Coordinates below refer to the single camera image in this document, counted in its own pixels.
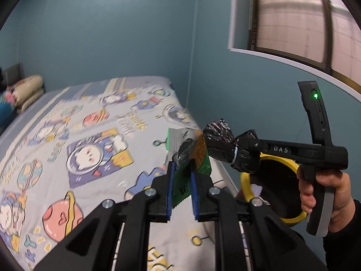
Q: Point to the blue floral folded quilt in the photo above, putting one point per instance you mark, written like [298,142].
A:
[7,110]

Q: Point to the grey padded headboard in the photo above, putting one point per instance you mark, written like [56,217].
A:
[11,76]

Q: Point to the beige folded blanket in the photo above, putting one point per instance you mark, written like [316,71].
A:
[27,91]

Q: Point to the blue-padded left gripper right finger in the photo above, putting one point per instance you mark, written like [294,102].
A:
[194,189]

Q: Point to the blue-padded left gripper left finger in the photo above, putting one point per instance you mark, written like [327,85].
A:
[170,180]

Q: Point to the green snack packet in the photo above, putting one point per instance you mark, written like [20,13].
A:
[184,145]

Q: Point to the window with frosted glass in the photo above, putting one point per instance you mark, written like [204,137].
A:
[318,36]

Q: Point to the purple foam net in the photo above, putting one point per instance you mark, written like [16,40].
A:
[256,190]

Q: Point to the yellow-rimmed red trash bin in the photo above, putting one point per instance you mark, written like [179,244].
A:
[278,178]

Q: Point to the cartoon space print bedsheet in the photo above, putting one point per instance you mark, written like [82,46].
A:
[84,184]

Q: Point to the person's right hand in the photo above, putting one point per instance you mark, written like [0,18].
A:
[343,207]

